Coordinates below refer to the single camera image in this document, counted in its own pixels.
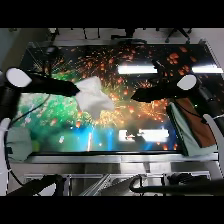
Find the pale green garment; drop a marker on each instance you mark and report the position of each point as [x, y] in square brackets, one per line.
[186, 140]
[19, 144]

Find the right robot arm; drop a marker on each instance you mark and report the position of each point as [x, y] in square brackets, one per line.
[160, 93]

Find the white T-shirt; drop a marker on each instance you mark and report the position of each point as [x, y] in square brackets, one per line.
[91, 98]

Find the black office chair base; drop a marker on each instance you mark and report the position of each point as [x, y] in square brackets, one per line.
[178, 32]
[129, 33]

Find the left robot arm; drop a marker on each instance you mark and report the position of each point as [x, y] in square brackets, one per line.
[50, 85]

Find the brown garment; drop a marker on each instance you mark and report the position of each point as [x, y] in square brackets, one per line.
[196, 125]

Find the silver frame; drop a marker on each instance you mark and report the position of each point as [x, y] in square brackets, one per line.
[100, 159]

